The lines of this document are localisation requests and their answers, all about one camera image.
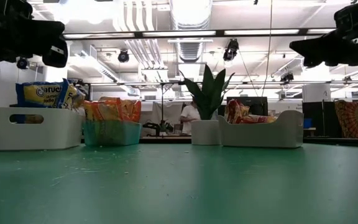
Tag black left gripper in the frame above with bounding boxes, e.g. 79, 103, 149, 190
0, 0, 69, 68

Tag blue Maruchan noodle packet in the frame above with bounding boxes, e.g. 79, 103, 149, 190
59, 78, 87, 110
15, 81, 71, 110
9, 114, 45, 124

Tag black partition panel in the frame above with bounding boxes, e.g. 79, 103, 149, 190
302, 101, 337, 139

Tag orange patterned tapestry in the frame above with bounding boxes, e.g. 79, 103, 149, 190
334, 100, 358, 139

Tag light grey plastic bin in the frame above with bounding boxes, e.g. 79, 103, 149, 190
218, 110, 305, 149

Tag teal translucent plastic bin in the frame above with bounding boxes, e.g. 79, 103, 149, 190
82, 120, 143, 147

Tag green snake plant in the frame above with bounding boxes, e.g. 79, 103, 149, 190
180, 64, 236, 121

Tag overhead LED light bar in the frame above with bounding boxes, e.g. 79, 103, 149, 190
62, 28, 337, 40

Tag white plant pot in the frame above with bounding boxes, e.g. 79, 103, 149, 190
190, 119, 222, 146

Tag person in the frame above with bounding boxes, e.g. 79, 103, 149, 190
179, 98, 203, 136

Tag white bin with handle holes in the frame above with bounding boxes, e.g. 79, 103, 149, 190
0, 106, 84, 152

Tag silver ventilation duct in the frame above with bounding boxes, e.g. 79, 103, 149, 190
170, 0, 213, 63

